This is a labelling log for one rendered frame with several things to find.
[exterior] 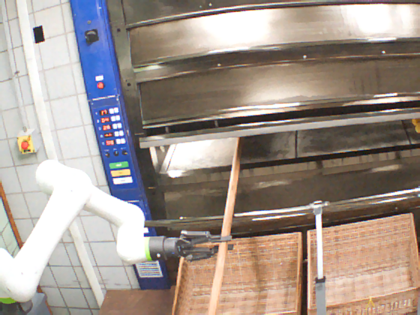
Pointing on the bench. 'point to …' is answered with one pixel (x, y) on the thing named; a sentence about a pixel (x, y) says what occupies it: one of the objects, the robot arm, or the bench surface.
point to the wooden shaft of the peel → (225, 231)
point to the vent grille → (149, 269)
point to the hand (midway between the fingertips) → (223, 243)
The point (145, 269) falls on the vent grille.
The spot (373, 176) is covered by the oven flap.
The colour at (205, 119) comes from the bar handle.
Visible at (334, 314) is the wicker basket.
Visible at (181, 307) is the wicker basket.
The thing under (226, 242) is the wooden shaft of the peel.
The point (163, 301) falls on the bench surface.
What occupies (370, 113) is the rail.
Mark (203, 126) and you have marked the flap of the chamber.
